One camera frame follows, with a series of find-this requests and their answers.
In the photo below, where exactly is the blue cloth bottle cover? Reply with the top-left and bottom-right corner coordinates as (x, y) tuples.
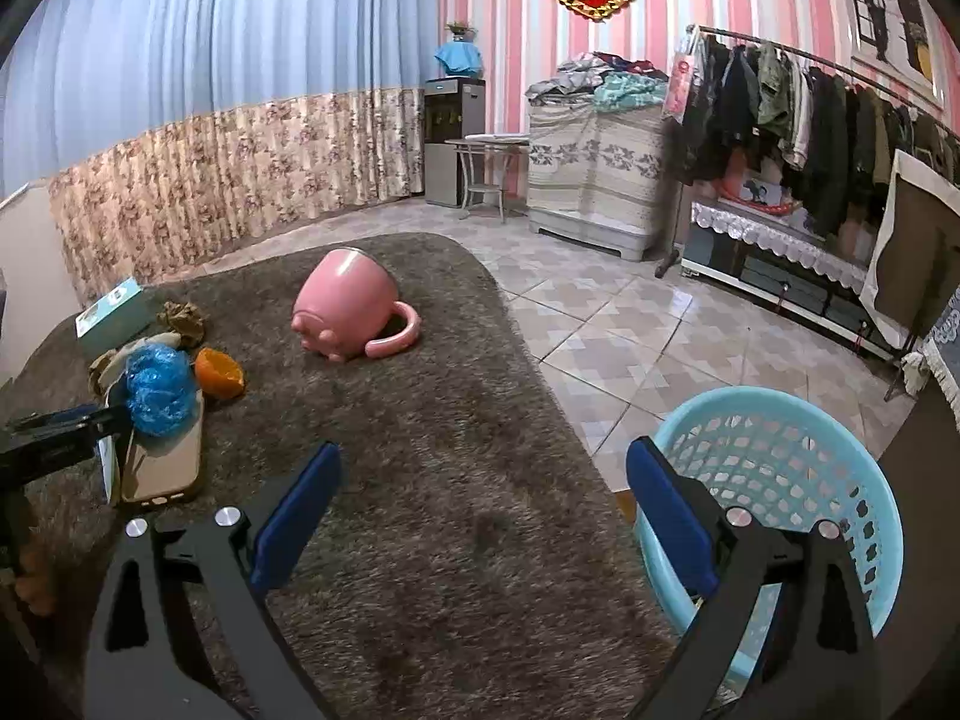
(433, 40), (482, 80)

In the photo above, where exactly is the small round metal table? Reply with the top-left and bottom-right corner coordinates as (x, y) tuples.
(443, 133), (530, 221)

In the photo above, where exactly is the grey water dispenser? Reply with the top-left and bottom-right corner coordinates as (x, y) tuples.
(421, 76), (485, 209)

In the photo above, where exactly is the pink mug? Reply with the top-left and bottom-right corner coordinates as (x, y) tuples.
(290, 248), (423, 367)

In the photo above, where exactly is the pile of folded clothes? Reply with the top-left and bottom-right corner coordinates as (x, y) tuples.
(524, 52), (670, 110)

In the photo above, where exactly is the teal tissue box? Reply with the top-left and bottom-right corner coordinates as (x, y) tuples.
(74, 277), (164, 359)

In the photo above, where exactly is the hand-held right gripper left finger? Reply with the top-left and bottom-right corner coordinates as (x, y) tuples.
(82, 441), (344, 720)

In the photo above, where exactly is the beige phone case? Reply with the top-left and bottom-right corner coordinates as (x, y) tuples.
(119, 393), (206, 506)

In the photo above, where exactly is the light blue plastic basket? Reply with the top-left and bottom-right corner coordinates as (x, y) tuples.
(632, 385), (905, 685)

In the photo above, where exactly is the low cabinet with lace cloth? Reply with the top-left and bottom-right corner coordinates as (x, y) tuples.
(679, 198), (902, 372)

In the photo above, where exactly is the orange peel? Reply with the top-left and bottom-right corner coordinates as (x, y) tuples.
(193, 346), (247, 399)

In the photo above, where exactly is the blue floral curtain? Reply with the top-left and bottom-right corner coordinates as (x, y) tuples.
(0, 0), (445, 302)

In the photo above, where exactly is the blue patterned fringed cloth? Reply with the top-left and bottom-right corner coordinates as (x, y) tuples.
(899, 306), (960, 404)

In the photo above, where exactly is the blue plastic bag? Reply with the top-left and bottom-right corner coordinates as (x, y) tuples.
(123, 344), (200, 438)

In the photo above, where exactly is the brown crumpled paper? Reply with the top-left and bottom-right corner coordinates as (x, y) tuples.
(155, 301), (206, 350)

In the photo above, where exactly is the brown board with white cover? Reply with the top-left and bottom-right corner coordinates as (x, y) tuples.
(858, 149), (960, 351)

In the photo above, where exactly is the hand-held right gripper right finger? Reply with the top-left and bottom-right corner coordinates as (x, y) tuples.
(625, 436), (884, 720)

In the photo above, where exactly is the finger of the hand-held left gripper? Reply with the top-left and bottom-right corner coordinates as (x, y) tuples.
(6, 403), (104, 434)
(69, 406), (136, 445)

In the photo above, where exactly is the white side cabinet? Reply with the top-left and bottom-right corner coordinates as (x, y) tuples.
(0, 179), (70, 385)

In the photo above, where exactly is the framed black white picture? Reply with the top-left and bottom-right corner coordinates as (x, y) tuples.
(835, 0), (948, 110)

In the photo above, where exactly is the rack of hanging clothes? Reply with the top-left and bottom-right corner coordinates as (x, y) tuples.
(654, 24), (960, 280)

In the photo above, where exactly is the pink hanging bag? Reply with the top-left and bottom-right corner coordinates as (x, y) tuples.
(661, 29), (703, 125)

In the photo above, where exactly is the cabinet with patterned cloth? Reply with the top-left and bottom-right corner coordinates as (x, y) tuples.
(526, 100), (674, 263)

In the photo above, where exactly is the brown shaggy rug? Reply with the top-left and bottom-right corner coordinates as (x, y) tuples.
(0, 230), (704, 720)

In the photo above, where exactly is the person's left hand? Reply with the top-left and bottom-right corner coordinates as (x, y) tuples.
(16, 538), (58, 617)

